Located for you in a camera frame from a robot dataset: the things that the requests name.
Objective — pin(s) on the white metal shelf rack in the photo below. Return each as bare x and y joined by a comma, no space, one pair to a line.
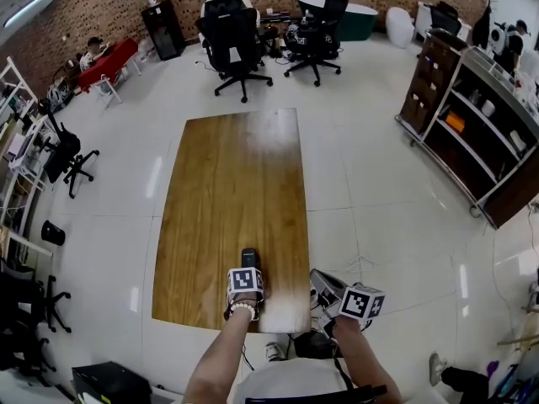
12,82
19,171

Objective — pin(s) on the red table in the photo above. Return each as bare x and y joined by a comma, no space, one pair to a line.
111,57

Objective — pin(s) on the long ceiling light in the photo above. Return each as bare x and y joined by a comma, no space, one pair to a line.
29,4

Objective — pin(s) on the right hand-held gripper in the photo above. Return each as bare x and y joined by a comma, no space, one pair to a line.
360,303

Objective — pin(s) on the dark wooden shelf unit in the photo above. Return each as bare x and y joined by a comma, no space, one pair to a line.
421,86

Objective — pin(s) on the person's white shoe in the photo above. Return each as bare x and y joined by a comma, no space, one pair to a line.
437,368
275,352

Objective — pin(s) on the black office chair with headrest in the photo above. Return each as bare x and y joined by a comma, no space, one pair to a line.
334,2

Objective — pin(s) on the black cabinet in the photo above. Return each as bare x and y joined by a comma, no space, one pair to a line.
162,32

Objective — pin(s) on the person's right forearm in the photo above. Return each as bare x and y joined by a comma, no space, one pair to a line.
362,360

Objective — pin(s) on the white rounded seat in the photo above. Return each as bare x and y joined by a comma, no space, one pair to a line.
400,25

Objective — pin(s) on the white frame chair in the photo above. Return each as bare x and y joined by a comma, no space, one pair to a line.
107,91

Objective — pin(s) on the dark green bathtub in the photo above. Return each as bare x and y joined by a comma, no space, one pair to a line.
358,21

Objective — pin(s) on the person's black trouser leg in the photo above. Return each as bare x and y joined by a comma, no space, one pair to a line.
465,381

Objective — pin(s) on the orange box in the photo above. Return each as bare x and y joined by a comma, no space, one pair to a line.
455,121

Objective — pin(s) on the black hanging garment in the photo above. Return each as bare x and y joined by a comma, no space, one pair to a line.
482,25

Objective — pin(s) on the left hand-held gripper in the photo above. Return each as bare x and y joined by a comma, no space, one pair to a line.
244,282

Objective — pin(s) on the wooden table with black legs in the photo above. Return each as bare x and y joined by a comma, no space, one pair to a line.
231,183

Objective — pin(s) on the black box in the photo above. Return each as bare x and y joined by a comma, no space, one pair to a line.
109,383

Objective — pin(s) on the black waste bin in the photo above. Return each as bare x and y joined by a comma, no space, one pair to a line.
52,232

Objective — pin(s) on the person's white shirt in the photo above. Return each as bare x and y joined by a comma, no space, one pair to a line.
290,377

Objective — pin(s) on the person's left forearm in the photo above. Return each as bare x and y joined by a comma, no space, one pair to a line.
219,352

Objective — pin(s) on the black bag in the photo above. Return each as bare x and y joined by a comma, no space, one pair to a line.
313,343

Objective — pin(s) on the white cup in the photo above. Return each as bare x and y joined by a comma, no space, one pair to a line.
487,107

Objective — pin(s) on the black mesh office chair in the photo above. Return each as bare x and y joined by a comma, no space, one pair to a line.
231,28

